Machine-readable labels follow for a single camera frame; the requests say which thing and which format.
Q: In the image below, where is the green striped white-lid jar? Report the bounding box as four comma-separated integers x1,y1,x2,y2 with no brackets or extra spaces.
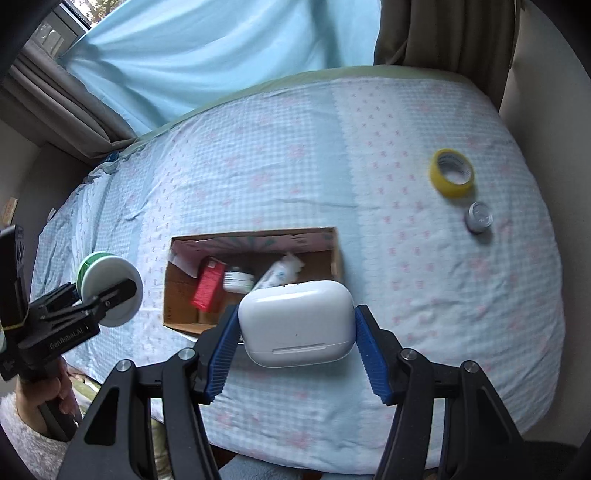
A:
76,252,143,328

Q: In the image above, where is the red carton box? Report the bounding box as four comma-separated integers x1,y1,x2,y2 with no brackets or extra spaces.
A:
191,257,226,313

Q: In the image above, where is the small white black-lid jar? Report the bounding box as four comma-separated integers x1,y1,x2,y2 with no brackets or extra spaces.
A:
222,266,256,294

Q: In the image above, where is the white pill bottle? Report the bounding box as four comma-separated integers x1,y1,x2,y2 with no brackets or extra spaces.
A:
252,253,304,291

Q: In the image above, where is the white earbuds case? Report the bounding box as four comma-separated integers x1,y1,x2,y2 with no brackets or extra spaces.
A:
238,280,356,368

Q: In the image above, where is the person's left hand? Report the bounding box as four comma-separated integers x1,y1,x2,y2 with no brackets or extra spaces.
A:
15,357,80,439

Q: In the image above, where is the open cardboard box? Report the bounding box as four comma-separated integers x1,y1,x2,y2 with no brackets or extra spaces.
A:
162,227,342,337

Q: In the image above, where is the grey left curtain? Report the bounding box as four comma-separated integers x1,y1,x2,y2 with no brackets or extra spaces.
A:
1,40,135,163

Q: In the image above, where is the checkered floral bed sheet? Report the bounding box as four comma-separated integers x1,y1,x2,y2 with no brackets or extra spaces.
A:
29,66,567,476

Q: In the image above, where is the small silver-lid jar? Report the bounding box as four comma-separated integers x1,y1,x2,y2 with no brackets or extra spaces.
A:
464,202,494,235

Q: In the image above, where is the light blue curtain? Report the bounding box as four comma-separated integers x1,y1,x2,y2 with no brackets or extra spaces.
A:
60,0,381,135

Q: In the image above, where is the yellow tape roll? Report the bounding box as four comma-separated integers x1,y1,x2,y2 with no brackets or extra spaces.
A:
429,149,475,198

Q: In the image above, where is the window frame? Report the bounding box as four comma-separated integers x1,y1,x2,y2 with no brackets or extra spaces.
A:
30,1,91,59

